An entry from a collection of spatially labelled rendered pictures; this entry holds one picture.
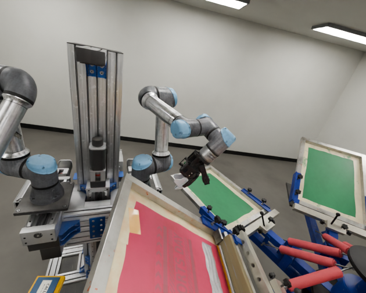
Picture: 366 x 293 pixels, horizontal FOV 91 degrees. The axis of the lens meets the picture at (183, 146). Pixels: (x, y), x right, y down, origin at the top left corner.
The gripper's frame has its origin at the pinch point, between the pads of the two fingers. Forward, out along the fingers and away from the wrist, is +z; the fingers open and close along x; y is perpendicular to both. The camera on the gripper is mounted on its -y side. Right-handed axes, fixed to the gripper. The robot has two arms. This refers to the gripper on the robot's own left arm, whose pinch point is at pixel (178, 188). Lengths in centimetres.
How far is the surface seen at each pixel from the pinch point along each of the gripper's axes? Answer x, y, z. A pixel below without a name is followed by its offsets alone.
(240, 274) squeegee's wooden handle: 25.6, -36.8, 3.5
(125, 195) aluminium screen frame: 11.1, 20.5, 9.0
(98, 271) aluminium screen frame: 39.4, 22.2, 8.9
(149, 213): 10.0, 6.6, 12.5
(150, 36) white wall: -353, 82, -46
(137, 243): 25.1, 10.0, 12.4
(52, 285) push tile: 14, 16, 74
